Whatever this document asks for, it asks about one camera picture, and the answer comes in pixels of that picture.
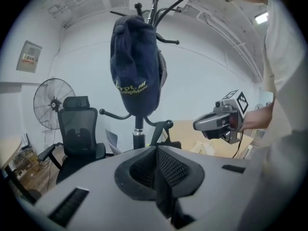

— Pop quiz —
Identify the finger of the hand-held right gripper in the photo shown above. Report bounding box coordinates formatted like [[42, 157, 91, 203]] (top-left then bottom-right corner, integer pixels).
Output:
[[203, 128, 227, 141], [193, 111, 232, 132]]

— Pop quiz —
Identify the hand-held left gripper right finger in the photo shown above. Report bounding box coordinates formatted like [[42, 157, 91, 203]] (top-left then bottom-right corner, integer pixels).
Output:
[[157, 145, 263, 223]]

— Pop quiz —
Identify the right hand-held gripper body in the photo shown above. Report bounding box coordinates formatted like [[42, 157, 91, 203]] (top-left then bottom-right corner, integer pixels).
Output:
[[214, 90, 250, 144]]

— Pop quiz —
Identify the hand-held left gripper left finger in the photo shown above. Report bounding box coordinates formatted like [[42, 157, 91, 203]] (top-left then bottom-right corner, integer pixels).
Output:
[[33, 145, 174, 231]]

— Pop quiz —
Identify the black stand with round base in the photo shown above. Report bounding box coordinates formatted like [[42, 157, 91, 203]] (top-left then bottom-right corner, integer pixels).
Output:
[[99, 0, 193, 151]]

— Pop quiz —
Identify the person's right forearm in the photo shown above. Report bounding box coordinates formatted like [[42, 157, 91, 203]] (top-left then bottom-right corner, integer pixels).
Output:
[[242, 102, 275, 131]]

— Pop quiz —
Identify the wooden table with white legs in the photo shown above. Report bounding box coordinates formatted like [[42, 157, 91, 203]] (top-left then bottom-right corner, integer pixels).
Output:
[[166, 120, 257, 159]]

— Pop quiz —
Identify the grey chair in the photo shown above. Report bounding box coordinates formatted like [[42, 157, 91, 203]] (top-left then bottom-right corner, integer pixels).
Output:
[[105, 128, 122, 154]]

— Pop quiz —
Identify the grey hat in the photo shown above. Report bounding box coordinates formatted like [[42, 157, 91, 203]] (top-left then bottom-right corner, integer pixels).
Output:
[[155, 49, 168, 91]]

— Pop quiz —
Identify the person's white t-shirt torso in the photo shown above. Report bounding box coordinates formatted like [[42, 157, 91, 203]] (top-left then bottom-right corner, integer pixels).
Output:
[[240, 0, 308, 226]]

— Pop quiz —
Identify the black mesh office chair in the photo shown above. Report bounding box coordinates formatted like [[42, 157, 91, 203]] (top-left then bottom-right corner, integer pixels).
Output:
[[38, 96, 114, 185]]

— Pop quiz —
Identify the ceiling light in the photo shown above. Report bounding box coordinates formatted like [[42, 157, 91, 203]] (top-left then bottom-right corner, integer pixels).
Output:
[[254, 11, 269, 25]]

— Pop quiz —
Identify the navy blue cap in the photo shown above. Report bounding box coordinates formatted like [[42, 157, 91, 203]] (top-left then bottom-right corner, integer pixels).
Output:
[[110, 15, 162, 116]]

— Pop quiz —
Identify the round wooden table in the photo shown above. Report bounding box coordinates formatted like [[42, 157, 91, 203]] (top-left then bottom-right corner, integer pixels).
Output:
[[0, 138, 24, 170]]

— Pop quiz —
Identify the black standing fan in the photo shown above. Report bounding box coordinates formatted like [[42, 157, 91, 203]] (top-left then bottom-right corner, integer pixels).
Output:
[[33, 77, 77, 131]]

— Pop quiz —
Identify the grey wall electrical panel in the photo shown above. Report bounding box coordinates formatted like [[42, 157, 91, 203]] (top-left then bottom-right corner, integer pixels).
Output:
[[16, 40, 43, 74]]

